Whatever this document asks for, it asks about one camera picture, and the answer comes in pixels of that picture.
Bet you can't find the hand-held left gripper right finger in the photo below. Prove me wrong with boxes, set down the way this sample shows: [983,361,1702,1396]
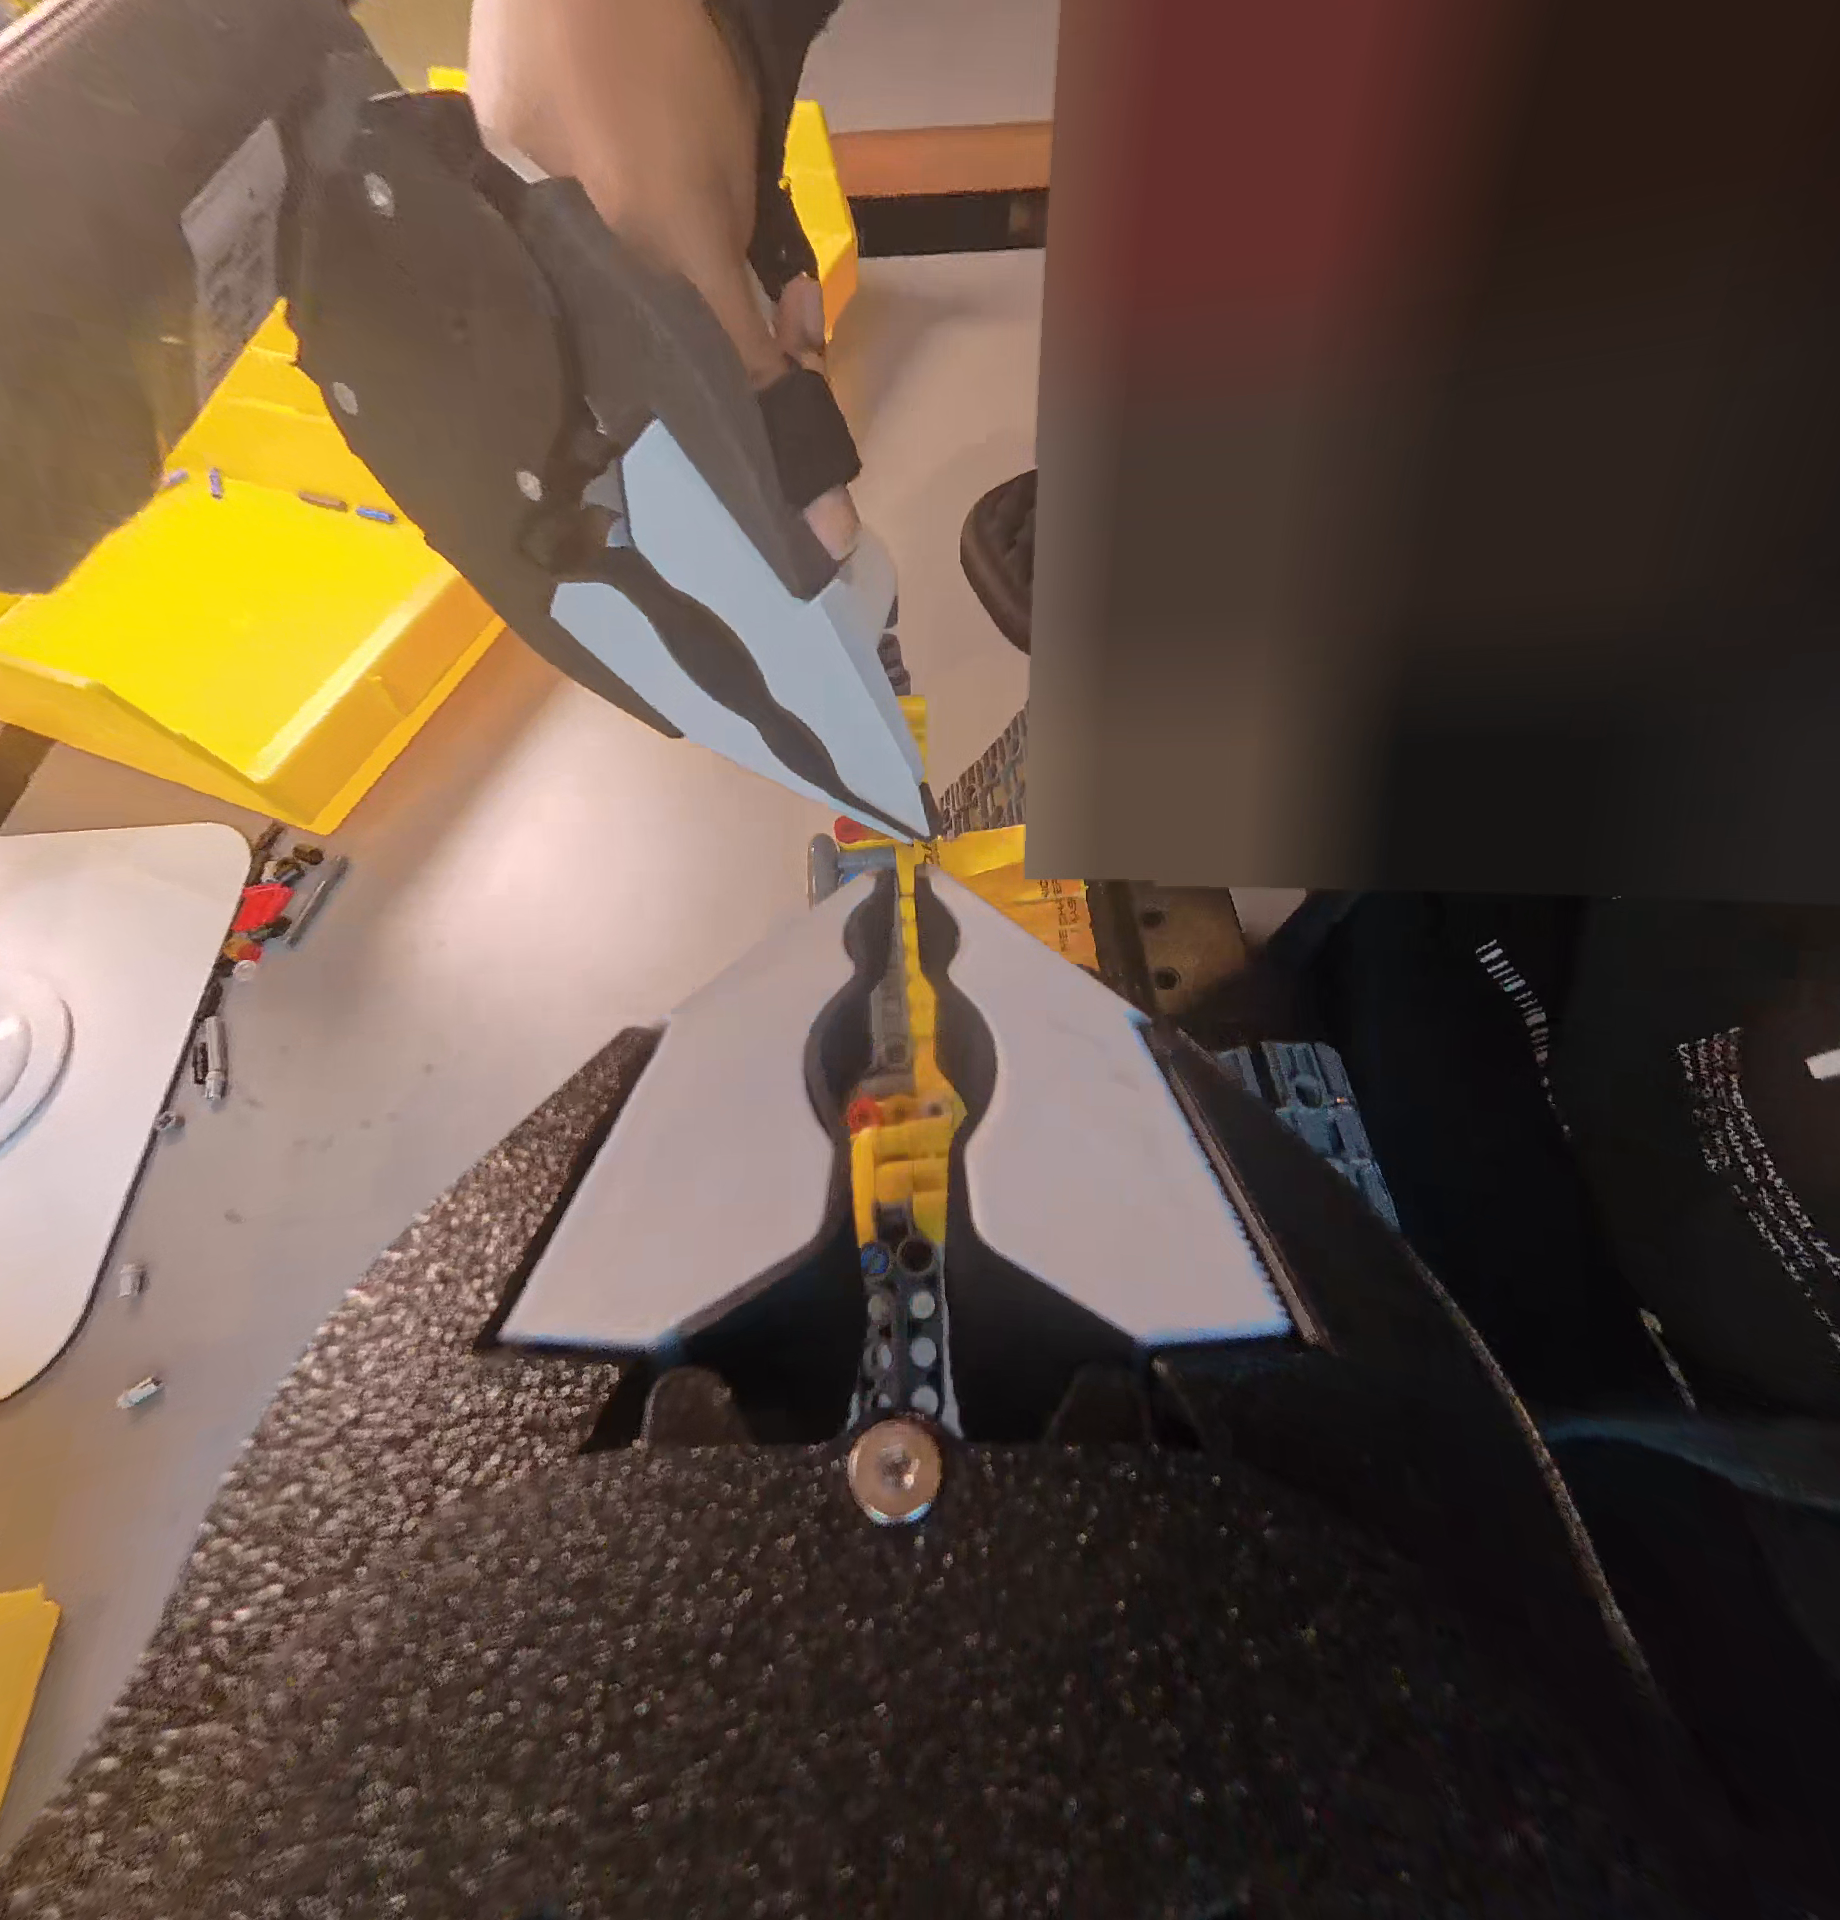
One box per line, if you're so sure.
[916,870,1298,1441]

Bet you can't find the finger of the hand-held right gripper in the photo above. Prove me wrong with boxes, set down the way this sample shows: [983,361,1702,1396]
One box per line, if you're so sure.
[544,575,930,843]
[617,419,941,840]

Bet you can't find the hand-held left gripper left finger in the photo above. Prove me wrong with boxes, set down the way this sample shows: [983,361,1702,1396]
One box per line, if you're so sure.
[492,870,885,1443]

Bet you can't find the yellow tracked brick robot model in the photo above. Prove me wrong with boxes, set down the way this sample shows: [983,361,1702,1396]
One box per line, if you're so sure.
[803,630,1402,1429]

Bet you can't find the person's right hand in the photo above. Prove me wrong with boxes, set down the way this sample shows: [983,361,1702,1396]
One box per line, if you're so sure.
[467,0,865,569]

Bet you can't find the black mesh office chair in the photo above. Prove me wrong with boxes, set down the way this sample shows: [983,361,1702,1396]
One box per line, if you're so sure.
[957,467,1042,657]

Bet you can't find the scattered small brick pieces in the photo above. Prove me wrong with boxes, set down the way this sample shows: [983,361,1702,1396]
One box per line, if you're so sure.
[109,816,351,1415]

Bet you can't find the person in black hoodie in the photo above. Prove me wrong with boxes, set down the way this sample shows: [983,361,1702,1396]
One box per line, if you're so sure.
[1265,891,1840,1920]

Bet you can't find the white book stand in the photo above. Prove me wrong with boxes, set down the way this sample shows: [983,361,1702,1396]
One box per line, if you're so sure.
[0,820,253,1416]

